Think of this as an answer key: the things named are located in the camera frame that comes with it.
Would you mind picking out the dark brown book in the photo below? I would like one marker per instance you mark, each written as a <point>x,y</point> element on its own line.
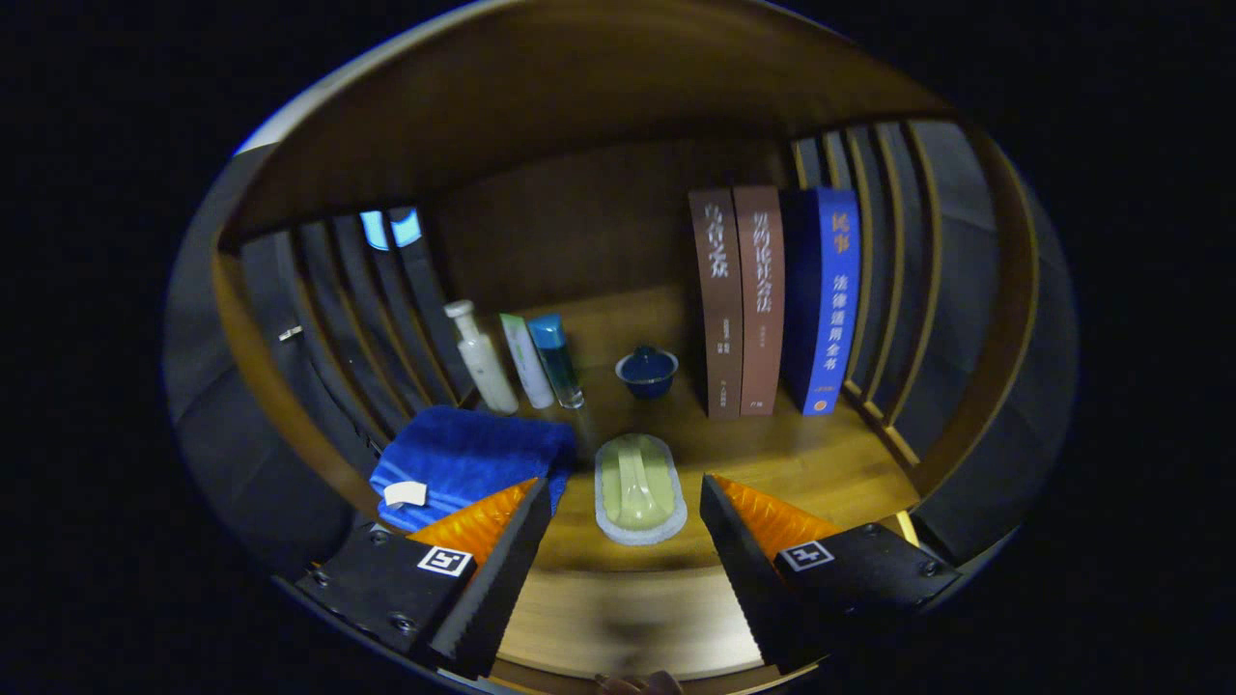
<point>719,309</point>

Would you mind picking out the green soap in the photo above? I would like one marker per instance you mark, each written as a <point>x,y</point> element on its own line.
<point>637,487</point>

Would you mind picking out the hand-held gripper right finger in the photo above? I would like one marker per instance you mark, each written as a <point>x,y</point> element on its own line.
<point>748,569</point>

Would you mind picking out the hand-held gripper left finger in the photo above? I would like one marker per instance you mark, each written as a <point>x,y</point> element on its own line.
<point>502,579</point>

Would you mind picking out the reddish brown book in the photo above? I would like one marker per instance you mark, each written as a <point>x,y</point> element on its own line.
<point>761,309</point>

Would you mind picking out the dark blue lidded teacup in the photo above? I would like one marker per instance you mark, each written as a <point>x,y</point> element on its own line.
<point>647,375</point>

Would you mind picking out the white and green tube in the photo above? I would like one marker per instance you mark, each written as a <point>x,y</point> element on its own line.
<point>527,362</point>

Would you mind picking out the white lotion bottle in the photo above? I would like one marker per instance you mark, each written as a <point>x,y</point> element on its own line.
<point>483,362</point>

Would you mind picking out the teal bottle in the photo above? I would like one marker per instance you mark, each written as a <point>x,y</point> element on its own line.
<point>558,362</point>

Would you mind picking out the wooden cabinet with slatted shelf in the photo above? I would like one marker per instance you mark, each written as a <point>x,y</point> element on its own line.
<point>579,97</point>

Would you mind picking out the blue book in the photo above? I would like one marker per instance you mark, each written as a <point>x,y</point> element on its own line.
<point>830,309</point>

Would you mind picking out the blue folded towel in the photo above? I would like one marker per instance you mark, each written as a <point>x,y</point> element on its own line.
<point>463,454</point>

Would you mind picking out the wooden countertop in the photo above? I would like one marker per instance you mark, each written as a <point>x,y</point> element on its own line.
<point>821,463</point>

